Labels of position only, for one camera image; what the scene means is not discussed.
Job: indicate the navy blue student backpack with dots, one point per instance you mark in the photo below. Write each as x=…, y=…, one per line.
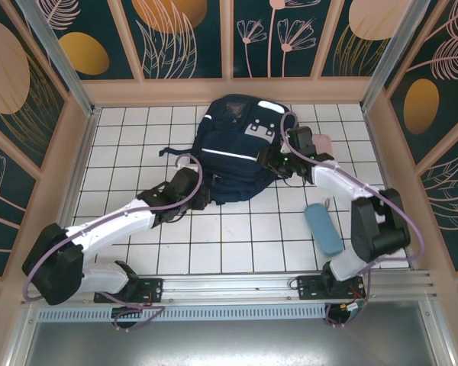
x=233, y=160

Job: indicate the pink pencil case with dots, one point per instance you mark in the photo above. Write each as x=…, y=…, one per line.
x=324, y=143

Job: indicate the light blue pencil case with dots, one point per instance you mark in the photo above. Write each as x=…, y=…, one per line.
x=322, y=232

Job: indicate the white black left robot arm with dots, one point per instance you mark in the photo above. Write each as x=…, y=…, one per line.
x=110, y=225

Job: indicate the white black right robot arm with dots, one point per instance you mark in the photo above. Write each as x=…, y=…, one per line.
x=339, y=183

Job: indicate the aluminium mounting rail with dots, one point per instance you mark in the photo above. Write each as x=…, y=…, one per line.
x=233, y=286

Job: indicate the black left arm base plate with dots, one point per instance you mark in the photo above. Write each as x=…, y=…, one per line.
x=152, y=289

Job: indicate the aluminium side rail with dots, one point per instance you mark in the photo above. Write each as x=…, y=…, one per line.
x=81, y=171
x=384, y=173

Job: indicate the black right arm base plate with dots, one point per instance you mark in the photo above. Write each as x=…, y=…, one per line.
x=309, y=287

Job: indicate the aluminium frame post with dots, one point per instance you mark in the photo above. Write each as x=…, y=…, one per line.
x=390, y=57
x=75, y=82

